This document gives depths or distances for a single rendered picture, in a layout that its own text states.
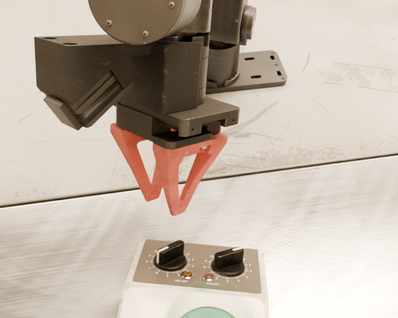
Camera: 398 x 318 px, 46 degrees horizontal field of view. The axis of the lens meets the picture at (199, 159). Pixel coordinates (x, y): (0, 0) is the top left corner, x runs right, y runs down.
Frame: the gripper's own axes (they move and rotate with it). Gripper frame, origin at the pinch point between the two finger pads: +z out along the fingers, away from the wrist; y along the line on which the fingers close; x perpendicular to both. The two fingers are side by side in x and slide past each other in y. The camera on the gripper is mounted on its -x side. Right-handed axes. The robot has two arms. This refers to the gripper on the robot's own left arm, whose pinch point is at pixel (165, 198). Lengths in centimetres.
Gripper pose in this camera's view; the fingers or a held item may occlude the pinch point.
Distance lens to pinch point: 42.2
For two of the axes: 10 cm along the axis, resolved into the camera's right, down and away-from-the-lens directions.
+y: 7.0, 3.0, -6.4
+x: 7.1, -2.1, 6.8
